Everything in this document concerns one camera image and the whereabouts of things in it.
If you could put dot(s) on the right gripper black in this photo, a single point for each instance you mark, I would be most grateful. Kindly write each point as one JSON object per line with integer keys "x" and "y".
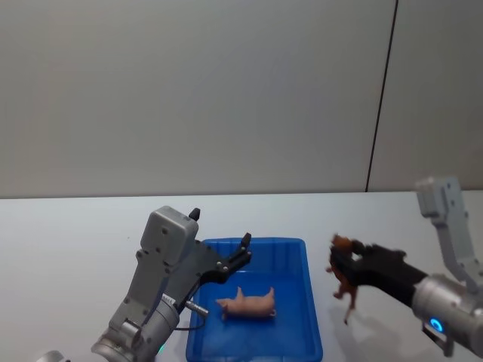
{"x": 388, "y": 269}

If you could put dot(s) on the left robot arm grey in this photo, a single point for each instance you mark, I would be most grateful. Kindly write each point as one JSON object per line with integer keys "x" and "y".
{"x": 166, "y": 241}

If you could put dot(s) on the blue plastic tray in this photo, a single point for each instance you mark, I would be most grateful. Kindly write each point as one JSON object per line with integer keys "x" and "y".
{"x": 283, "y": 332}

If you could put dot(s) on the pink toy pig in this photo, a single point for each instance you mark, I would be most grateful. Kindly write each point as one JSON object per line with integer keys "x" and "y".
{"x": 249, "y": 305}

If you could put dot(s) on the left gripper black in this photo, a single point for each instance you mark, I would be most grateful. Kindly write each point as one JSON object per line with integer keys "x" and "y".
{"x": 196, "y": 265}

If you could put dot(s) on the brown toy horse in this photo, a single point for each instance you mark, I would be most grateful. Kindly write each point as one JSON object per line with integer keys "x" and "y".
{"x": 345, "y": 289}

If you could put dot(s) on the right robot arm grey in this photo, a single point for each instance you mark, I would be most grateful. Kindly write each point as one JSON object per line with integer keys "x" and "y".
{"x": 445, "y": 301}

